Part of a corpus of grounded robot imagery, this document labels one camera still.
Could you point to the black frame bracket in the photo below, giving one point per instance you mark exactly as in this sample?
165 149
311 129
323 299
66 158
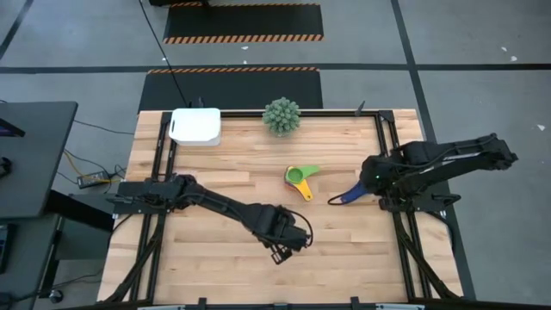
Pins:
360 109

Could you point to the green succulent in white pot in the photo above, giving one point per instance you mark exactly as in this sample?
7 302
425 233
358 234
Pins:
282 116

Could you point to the black hazard-striped floor mat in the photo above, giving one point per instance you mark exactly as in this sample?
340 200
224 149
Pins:
232 88
243 21

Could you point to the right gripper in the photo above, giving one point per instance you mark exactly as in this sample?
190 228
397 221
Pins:
379 170

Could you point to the yellow measuring cup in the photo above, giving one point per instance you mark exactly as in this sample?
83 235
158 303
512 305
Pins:
305 191

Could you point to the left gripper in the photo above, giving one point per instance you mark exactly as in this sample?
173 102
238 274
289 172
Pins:
282 226

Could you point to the black power adapter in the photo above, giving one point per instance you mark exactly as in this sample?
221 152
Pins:
92 179

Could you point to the white plastic basket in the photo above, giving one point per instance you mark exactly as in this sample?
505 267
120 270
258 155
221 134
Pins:
196 125

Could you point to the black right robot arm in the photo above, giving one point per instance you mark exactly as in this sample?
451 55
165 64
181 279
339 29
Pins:
456 159

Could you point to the dark laptop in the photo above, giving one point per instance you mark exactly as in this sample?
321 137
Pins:
8 128

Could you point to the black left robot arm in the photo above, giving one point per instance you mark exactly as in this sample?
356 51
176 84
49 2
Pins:
215 200

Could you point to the black desk base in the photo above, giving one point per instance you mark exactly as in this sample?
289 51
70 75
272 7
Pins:
82 215

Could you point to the purple-blue measuring cup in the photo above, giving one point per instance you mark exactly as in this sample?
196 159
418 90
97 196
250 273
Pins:
351 194

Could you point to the grey desk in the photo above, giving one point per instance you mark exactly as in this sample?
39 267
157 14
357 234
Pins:
34 159

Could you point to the green measuring cup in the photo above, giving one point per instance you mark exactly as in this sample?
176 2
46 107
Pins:
296 174

